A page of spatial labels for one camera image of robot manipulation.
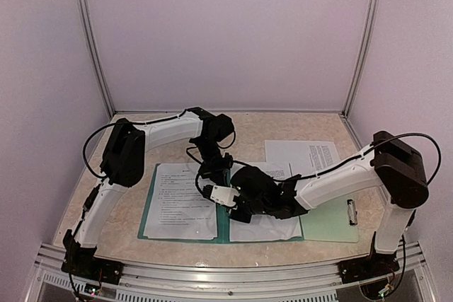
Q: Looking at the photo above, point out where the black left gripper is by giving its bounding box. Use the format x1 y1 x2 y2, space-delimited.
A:
195 137 234 185

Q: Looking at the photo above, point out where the printed paper stack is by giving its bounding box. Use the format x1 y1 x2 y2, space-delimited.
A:
229 162 303 243

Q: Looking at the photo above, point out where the dark green folder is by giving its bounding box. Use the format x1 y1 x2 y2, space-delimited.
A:
137 162 304 243

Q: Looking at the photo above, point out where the printed paper sheet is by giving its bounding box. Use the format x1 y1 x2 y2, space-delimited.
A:
138 163 217 241

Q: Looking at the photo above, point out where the white paper sheet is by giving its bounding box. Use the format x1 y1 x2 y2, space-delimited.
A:
265 140 340 175

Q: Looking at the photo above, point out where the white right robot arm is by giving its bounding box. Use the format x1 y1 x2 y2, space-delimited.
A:
230 131 429 277

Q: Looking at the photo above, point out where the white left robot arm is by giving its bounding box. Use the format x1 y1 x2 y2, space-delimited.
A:
63 107 236 277

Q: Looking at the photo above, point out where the light green clipboard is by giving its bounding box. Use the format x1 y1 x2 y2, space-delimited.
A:
300 196 359 243

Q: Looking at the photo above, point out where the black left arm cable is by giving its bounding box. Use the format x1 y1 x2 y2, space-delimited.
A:
81 112 185 179

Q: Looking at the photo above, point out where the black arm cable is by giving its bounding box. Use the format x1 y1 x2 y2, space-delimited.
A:
282 133 442 186
81 112 185 179

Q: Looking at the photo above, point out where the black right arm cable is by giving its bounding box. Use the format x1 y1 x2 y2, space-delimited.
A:
282 133 442 186

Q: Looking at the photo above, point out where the front aluminium rail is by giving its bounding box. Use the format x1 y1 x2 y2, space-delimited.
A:
24 243 438 301

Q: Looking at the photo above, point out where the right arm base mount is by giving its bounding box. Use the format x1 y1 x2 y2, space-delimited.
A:
338 241 400 284

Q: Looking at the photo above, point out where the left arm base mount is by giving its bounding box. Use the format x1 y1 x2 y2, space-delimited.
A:
61 229 124 285

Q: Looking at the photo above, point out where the left aluminium frame post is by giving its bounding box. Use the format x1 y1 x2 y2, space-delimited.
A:
76 0 116 118

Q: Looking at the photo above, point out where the aluminium frame post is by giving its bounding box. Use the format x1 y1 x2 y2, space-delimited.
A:
342 0 379 120
76 0 116 118

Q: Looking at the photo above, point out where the right aluminium frame post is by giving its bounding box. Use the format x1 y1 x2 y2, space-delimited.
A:
342 0 379 120

